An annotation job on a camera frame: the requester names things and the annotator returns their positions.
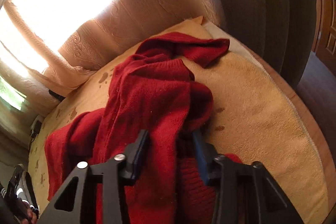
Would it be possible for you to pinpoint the red knit sweater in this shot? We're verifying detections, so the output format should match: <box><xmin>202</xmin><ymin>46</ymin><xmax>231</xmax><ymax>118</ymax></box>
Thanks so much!
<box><xmin>45</xmin><ymin>32</ymin><xmax>230</xmax><ymax>223</ymax></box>

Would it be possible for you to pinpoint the person's left hand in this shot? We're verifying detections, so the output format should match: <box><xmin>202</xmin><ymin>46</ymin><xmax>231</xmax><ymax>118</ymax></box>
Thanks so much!
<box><xmin>18</xmin><ymin>199</ymin><xmax>37</xmax><ymax>224</ymax></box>

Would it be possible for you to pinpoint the white power strip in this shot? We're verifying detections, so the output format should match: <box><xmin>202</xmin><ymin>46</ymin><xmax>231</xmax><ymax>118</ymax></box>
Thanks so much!
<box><xmin>30</xmin><ymin>115</ymin><xmax>44</xmax><ymax>134</ymax></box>

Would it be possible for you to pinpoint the black speaker box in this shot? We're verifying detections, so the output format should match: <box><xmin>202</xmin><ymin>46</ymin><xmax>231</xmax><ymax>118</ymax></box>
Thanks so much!
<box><xmin>49</xmin><ymin>89</ymin><xmax>65</xmax><ymax>102</ymax></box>

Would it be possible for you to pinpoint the ribbed peach curtain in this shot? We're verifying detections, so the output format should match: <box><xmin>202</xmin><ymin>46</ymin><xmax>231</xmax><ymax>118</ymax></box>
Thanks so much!
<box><xmin>1</xmin><ymin>0</ymin><xmax>96</xmax><ymax>97</ymax></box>

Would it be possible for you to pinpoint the beige patterned curtain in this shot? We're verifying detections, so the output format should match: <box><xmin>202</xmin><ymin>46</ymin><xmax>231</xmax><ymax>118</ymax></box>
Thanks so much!
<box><xmin>0</xmin><ymin>0</ymin><xmax>227</xmax><ymax>146</ymax></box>

